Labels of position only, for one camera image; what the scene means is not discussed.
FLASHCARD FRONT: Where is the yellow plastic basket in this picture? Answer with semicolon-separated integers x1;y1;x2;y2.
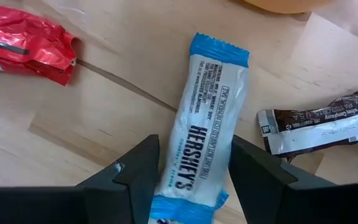
242;0;334;15

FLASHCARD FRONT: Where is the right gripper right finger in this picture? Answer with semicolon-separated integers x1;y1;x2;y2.
228;134;358;224

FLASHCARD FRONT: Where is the dark brown Hershey's candy bar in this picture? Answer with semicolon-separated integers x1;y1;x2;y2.
256;86;358;158

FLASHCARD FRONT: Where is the blue white Hershey's candy bar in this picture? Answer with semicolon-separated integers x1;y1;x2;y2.
149;32;250;224

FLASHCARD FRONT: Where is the red KitKat candy bar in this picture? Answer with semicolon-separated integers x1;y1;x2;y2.
0;1;81;87

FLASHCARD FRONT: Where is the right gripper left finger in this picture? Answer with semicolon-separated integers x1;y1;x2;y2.
0;134;161;224

